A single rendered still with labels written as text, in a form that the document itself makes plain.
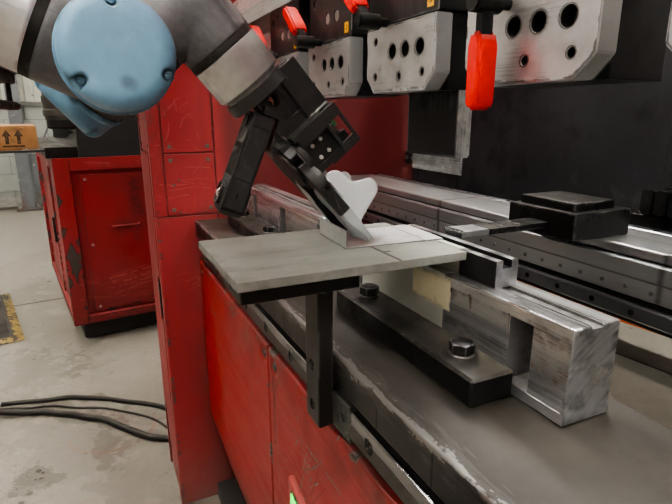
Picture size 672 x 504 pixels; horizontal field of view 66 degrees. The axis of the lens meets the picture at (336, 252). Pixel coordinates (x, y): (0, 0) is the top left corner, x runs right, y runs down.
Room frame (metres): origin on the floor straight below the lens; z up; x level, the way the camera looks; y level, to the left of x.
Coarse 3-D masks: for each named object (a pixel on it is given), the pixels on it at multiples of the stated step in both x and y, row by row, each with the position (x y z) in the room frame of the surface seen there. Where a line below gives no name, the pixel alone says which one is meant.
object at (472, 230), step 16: (544, 192) 0.77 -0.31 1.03; (560, 192) 0.77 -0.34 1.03; (512, 208) 0.76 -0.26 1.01; (528, 208) 0.73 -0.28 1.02; (544, 208) 0.71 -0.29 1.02; (560, 208) 0.69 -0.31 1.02; (576, 208) 0.68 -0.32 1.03; (592, 208) 0.69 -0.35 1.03; (608, 208) 0.70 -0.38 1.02; (624, 208) 0.70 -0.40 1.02; (480, 224) 0.68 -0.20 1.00; (496, 224) 0.68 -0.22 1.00; (512, 224) 0.68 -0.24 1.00; (528, 224) 0.68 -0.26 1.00; (544, 224) 0.69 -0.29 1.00; (560, 224) 0.68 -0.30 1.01; (576, 224) 0.66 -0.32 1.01; (592, 224) 0.67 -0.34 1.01; (608, 224) 0.69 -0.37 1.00; (624, 224) 0.70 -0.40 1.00; (576, 240) 0.66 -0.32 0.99
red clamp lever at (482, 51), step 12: (468, 0) 0.47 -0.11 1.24; (480, 0) 0.46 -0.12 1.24; (492, 0) 0.47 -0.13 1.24; (504, 0) 0.47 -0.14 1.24; (480, 12) 0.47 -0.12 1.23; (492, 12) 0.47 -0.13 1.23; (480, 24) 0.47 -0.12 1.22; (492, 24) 0.47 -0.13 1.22; (480, 36) 0.47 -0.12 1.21; (492, 36) 0.47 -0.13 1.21; (468, 48) 0.48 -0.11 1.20; (480, 48) 0.47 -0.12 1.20; (492, 48) 0.47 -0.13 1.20; (468, 60) 0.48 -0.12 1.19; (480, 60) 0.47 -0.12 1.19; (492, 60) 0.47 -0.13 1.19; (468, 72) 0.47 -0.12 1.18; (480, 72) 0.47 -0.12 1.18; (492, 72) 0.47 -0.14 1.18; (468, 84) 0.47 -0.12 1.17; (480, 84) 0.47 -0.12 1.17; (492, 84) 0.47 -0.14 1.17; (468, 96) 0.47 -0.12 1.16; (480, 96) 0.47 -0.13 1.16; (492, 96) 0.47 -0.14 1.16; (480, 108) 0.47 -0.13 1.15
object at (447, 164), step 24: (432, 96) 0.64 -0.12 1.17; (456, 96) 0.60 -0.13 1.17; (408, 120) 0.69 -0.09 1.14; (432, 120) 0.64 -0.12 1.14; (456, 120) 0.60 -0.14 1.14; (408, 144) 0.68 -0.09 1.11; (432, 144) 0.64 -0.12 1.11; (456, 144) 0.60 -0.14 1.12; (432, 168) 0.65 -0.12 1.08; (456, 168) 0.61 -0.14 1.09
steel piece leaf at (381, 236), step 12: (324, 228) 0.63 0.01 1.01; (336, 228) 0.59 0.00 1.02; (372, 228) 0.67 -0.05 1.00; (384, 228) 0.67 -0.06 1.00; (336, 240) 0.59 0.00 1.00; (348, 240) 0.60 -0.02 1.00; (360, 240) 0.60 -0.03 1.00; (372, 240) 0.60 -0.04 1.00; (384, 240) 0.60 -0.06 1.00; (396, 240) 0.60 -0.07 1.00; (408, 240) 0.60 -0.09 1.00; (420, 240) 0.60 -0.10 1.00
